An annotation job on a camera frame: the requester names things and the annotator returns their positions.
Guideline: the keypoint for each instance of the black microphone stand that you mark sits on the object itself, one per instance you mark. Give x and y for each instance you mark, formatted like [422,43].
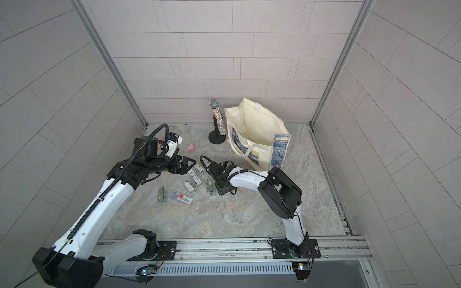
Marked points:
[215,136]

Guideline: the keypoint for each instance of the clear compass case middle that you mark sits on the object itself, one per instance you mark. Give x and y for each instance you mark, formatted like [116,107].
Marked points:
[195,177]

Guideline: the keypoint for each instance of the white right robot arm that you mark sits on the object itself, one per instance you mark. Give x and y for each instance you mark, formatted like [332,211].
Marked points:
[280,193]

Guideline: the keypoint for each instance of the clear compass case far left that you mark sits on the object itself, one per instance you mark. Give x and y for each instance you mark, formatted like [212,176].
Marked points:
[199,168]

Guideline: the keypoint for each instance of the clear case blue compass red label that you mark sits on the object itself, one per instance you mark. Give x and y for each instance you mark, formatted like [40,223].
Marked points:
[185,199]

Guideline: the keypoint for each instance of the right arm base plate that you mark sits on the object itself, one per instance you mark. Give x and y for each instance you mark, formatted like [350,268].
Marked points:
[284,249]

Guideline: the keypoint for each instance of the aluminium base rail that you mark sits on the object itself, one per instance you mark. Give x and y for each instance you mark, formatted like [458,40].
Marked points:
[250,256]

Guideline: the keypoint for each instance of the rhinestone microphone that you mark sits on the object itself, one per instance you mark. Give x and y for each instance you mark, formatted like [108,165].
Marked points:
[214,104]

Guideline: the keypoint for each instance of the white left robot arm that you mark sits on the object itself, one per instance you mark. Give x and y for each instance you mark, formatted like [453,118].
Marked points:
[74,261]

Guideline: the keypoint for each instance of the canvas bag starry night print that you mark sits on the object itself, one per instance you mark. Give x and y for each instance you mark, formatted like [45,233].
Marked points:
[257,135]

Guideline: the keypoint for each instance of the clear compass case small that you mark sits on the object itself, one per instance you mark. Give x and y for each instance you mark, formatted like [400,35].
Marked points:
[189,187]

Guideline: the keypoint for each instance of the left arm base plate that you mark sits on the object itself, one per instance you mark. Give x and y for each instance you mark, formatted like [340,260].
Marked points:
[165,251]

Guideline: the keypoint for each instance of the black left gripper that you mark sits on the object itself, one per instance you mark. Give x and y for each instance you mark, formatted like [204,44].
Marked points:
[182,170]

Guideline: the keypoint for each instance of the clear case green compass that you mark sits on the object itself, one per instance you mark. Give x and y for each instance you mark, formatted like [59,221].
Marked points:
[161,196]
[210,186]

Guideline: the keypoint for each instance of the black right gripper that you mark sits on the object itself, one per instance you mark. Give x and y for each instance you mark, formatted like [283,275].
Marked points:
[219,190]

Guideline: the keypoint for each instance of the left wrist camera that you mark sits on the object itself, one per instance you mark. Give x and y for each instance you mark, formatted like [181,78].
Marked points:
[173,142]

